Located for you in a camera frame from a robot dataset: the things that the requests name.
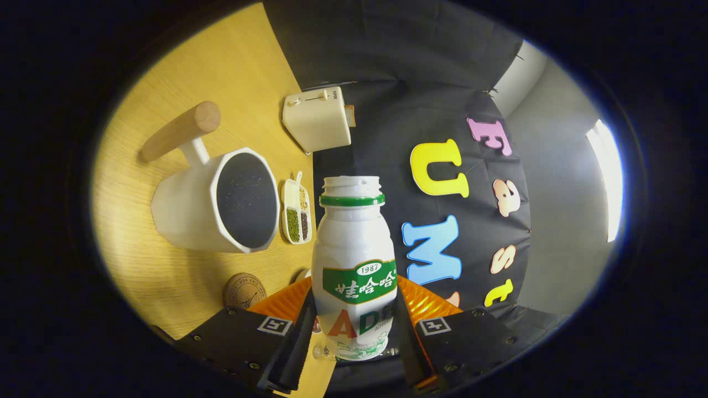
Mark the wooden table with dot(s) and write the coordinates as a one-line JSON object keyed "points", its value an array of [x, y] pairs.
{"points": [[138, 260]]}

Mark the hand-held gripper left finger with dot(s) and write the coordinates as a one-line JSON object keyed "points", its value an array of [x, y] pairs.
{"points": [[298, 348]]}

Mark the round wooden coaster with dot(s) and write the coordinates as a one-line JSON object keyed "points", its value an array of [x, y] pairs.
{"points": [[243, 290]]}

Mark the bread slice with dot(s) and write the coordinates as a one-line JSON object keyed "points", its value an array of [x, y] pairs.
{"points": [[350, 115]]}

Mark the white juice bottle green label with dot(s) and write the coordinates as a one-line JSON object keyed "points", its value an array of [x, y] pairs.
{"points": [[354, 243]]}

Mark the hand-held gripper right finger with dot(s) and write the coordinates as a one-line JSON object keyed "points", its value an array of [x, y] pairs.
{"points": [[406, 348]]}

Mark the white divided dish of beans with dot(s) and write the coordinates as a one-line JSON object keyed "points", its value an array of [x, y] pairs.
{"points": [[293, 224]]}

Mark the cream toaster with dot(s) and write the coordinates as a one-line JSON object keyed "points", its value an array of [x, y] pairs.
{"points": [[316, 119]]}

